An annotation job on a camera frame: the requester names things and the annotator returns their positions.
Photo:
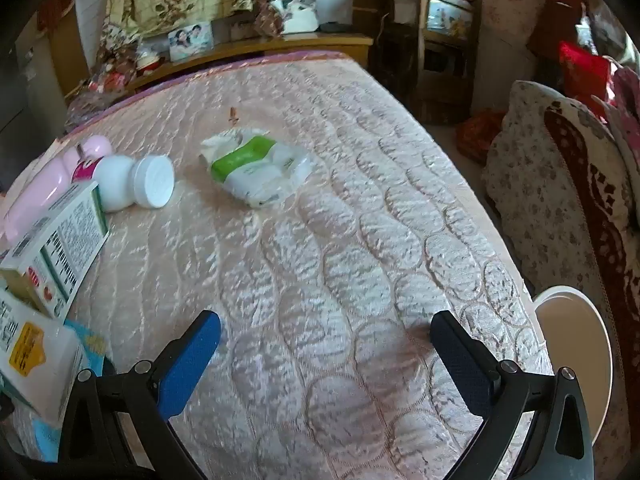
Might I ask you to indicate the floral covered sofa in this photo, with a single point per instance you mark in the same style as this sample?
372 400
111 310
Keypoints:
550 210

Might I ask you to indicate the framed picture on chair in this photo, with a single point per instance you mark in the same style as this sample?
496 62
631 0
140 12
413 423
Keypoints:
450 15

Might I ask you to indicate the small red white ornament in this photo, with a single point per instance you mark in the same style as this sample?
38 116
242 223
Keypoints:
148 60

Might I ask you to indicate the red bag on floor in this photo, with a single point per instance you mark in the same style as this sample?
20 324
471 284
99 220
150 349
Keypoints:
477 135

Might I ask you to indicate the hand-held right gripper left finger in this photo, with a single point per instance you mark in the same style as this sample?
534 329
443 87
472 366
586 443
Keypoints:
192 365

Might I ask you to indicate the white plastic bucket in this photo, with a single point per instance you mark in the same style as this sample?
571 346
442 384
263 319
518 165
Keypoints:
575 340

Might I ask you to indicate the green and white wipes packet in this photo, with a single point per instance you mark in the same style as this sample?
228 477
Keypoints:
250 160

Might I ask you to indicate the red satin pillow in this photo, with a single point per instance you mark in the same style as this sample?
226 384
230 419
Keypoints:
582 70

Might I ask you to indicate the blue snack packet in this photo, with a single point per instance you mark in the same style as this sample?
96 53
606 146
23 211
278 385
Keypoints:
92 347

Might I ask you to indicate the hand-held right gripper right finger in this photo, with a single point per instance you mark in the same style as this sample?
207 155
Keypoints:
460 360

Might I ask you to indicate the clear plastic bag of items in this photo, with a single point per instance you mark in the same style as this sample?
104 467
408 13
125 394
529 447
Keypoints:
100 95

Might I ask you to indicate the small black device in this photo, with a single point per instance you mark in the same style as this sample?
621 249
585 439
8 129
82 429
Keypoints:
334 27

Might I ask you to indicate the white bottle with pink label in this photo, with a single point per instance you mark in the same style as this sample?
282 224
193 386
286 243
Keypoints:
117 180

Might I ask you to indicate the dark wooden chair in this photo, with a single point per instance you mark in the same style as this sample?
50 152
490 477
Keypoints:
425 60

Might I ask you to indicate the white box with yellow label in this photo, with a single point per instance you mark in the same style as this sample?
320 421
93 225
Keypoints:
45 360

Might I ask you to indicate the green and white carton box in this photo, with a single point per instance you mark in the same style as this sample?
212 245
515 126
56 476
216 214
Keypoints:
65 245

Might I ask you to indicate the red hanging garment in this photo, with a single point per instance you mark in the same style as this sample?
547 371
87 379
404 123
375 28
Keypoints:
555 15

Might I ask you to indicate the pink thermos bottle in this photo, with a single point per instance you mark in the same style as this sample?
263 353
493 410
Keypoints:
35 195

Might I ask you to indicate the wooden low cabinet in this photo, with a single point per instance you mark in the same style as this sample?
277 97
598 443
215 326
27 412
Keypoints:
325 42

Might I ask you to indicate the wedding photo print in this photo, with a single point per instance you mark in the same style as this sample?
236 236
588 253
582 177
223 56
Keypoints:
300 15

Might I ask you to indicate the pink floral blanket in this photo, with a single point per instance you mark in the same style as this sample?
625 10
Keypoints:
627 105

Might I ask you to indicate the couple photo frame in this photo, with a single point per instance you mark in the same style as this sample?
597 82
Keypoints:
190 40

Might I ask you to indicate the floral covered air conditioner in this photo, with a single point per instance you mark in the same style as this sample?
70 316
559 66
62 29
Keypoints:
500 10

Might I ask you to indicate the red wall hanging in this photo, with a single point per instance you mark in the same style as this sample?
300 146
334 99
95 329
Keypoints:
55 5

